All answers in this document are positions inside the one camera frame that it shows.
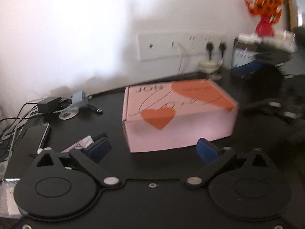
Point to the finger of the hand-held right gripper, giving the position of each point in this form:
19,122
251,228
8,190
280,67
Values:
274,105
247,68

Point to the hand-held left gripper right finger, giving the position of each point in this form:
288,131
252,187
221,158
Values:
207,151

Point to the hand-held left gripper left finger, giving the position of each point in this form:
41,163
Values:
99,150

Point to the brown supplement bottle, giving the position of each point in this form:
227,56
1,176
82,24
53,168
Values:
240,52

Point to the pink cardboard box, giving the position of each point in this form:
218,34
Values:
181,114

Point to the black desktop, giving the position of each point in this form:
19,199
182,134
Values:
71,128

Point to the pink and white packet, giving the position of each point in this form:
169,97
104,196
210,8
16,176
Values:
78,145

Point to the red vase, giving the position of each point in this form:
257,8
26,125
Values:
264,27

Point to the black power plug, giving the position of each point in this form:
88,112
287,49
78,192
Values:
222,47
209,47

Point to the white tape roll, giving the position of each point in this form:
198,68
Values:
69,114

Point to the grey adapter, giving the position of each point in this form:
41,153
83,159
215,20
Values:
79,97

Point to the orange artificial flowers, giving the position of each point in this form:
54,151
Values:
264,0

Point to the black power adapter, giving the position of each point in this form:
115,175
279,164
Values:
51,104

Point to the black smartphone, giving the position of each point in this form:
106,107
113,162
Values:
31,138

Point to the beige wooden frame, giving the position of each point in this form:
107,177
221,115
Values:
292,4

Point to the white wall socket strip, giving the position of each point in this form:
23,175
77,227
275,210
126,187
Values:
162,45

